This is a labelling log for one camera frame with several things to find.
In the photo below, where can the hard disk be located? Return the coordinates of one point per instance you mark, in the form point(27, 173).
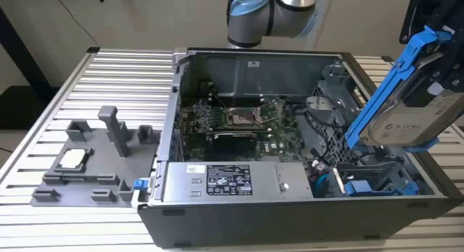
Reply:
point(395, 124)

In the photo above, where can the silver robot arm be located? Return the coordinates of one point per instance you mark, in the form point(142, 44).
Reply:
point(250, 21)

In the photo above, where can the metal disk bay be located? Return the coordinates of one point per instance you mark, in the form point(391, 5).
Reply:
point(385, 170)

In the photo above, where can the empty blue disk carrier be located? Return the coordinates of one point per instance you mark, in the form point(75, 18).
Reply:
point(357, 188)

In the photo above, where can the perforated metal drive cage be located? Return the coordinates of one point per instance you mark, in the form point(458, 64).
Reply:
point(338, 132)

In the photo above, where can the green motherboard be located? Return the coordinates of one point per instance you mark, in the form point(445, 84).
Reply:
point(283, 152)

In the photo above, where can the CPU socket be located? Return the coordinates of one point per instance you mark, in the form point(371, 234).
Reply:
point(238, 119)

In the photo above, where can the black graphics card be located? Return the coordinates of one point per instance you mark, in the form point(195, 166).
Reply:
point(233, 139)

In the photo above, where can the black PC case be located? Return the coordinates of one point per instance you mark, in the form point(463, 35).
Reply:
point(254, 225)

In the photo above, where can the silver power supply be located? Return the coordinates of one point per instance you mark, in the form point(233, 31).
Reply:
point(182, 186)

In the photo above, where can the black table corner cap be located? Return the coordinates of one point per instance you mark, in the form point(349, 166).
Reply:
point(94, 49)

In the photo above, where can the blue case latch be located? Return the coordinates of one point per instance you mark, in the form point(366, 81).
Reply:
point(139, 184)

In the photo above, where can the grey parts rack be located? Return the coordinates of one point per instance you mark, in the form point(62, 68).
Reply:
point(106, 165)

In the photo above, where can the silver CPU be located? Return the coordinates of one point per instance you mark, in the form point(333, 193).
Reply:
point(74, 157)

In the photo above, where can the black desk frame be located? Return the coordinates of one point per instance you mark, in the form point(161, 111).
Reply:
point(26, 108)

